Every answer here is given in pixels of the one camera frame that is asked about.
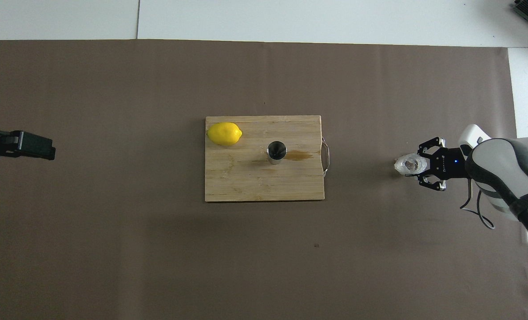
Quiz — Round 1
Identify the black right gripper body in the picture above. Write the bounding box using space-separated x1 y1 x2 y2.
429 147 471 180

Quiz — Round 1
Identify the clear plastic cup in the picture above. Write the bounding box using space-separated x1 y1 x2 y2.
394 152 429 177

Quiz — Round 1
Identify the steel jigger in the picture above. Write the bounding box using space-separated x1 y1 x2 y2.
266 140 287 165

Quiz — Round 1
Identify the brown paper mat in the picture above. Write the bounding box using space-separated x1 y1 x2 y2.
0 39 528 320

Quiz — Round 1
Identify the wooden cutting board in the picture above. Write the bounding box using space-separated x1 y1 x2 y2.
204 115 331 203

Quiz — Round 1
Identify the yellow lemon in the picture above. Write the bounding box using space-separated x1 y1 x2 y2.
206 122 243 147

